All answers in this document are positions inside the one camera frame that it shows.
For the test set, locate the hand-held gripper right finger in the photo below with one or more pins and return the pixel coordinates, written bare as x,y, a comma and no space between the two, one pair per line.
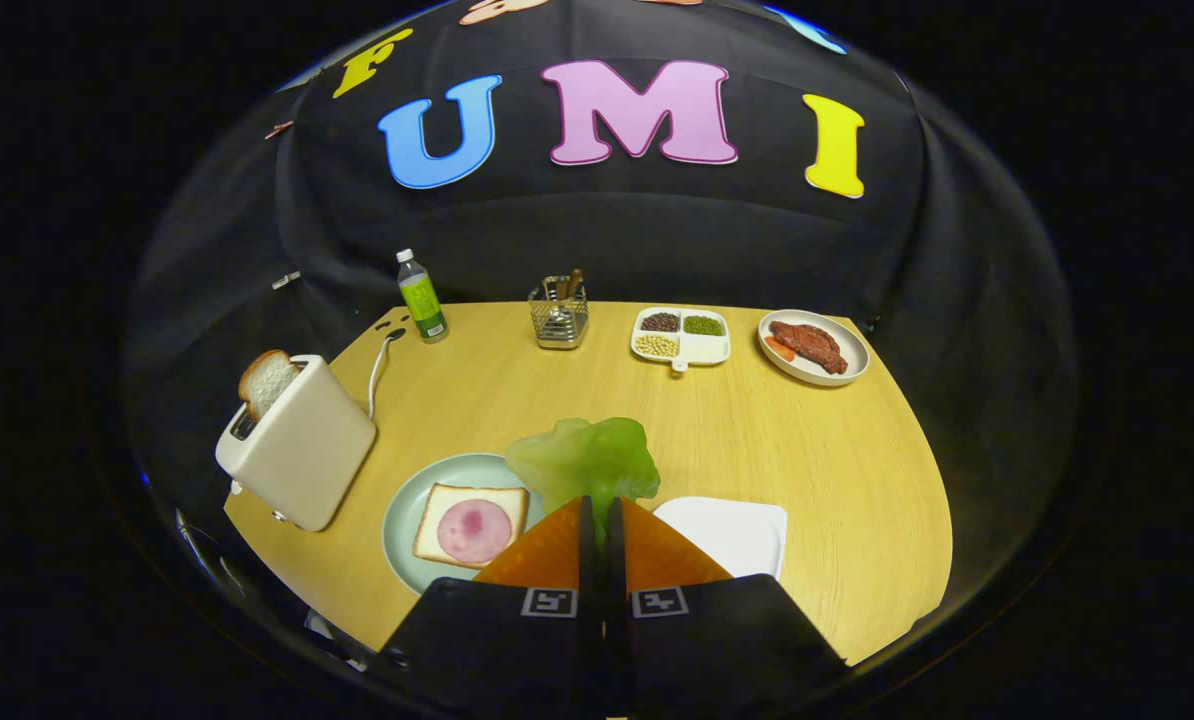
615,560

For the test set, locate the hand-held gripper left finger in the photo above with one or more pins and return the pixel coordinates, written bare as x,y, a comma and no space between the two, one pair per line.
587,560

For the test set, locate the green lettuce leaf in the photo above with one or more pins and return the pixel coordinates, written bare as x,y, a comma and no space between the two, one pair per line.
587,460

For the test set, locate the plain bread slice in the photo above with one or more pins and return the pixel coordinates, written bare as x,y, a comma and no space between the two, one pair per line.
265,380

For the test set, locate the bread slice under ham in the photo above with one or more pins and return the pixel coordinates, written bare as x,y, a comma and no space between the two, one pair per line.
509,500

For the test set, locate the pink ham slice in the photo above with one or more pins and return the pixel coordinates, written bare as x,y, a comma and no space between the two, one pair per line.
474,530

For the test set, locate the white rectangular plate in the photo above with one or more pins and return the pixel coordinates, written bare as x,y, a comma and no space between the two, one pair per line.
737,530

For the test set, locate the pale green round plate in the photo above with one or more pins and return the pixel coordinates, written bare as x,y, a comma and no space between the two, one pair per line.
407,520

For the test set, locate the white divided bean dish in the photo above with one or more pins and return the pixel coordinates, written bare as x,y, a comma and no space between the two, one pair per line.
707,350

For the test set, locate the orange carrot piece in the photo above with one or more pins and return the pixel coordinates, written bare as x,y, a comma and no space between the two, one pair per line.
779,350

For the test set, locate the brown meat steak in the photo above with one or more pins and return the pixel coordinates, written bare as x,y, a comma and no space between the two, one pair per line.
807,342

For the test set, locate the white toaster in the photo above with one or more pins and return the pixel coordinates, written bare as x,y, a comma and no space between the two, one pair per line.
307,450

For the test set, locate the green label plastic bottle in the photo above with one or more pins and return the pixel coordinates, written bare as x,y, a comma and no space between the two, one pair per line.
422,305

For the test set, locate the white round plate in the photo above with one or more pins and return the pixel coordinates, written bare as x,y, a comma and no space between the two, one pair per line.
852,350

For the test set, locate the black backdrop cloth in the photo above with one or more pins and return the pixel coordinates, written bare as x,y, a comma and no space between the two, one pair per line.
577,240

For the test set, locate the silver cloth clip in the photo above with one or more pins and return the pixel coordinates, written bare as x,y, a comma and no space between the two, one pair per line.
285,280

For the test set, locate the pink cloth clip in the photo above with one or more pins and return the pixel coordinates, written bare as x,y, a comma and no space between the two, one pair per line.
279,129

